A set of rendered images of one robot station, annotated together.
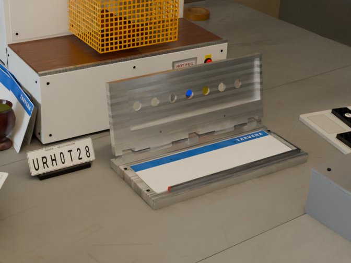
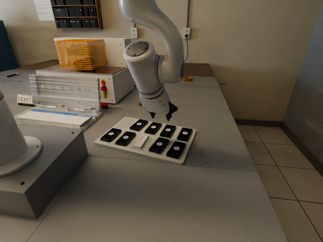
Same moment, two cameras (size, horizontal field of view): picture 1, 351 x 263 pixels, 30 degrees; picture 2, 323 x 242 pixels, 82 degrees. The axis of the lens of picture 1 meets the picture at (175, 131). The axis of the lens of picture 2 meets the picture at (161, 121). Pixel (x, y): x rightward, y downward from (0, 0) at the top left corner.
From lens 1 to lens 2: 1.67 m
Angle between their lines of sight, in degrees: 41
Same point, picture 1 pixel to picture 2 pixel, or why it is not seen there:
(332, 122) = (129, 124)
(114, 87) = (30, 76)
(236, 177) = (41, 124)
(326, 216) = not seen: hidden behind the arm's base
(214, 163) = (50, 117)
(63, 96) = not seen: hidden behind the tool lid
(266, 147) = (77, 120)
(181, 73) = (60, 78)
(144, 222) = not seen: outside the picture
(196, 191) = (23, 123)
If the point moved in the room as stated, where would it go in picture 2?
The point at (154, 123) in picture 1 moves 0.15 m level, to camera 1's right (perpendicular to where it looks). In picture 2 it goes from (49, 96) to (57, 102)
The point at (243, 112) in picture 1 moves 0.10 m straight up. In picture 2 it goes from (88, 104) to (84, 86)
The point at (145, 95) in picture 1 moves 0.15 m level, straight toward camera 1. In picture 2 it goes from (45, 83) to (14, 89)
